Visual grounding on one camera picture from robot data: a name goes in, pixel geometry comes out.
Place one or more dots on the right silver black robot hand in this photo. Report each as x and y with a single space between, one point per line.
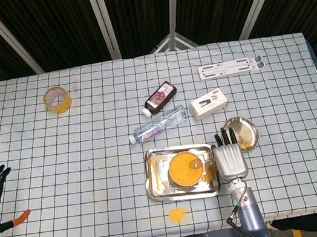
230 161

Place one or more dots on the small metal spoon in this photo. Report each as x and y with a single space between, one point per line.
195 164

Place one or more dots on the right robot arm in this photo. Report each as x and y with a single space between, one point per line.
251 218

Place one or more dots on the bowl of yellow powder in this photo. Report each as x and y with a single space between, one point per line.
182 175

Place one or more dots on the rectangular steel tray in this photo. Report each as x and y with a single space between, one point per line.
158 186

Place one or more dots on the white black-grid tablecloth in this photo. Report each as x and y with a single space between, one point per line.
78 169

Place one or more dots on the round steel plate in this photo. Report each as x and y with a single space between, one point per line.
246 130

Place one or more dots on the white stapler box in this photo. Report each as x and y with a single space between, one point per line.
209 104

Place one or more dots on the spilled yellow powder pile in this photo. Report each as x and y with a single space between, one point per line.
177 214

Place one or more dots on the clear plastic water bottle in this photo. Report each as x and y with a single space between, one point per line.
159 125

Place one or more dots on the dark juice bottle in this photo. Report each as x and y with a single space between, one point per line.
159 97

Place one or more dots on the yellow packing tape roll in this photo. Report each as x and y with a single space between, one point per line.
61 106

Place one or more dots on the white screen foot bracket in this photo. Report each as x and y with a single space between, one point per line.
161 45

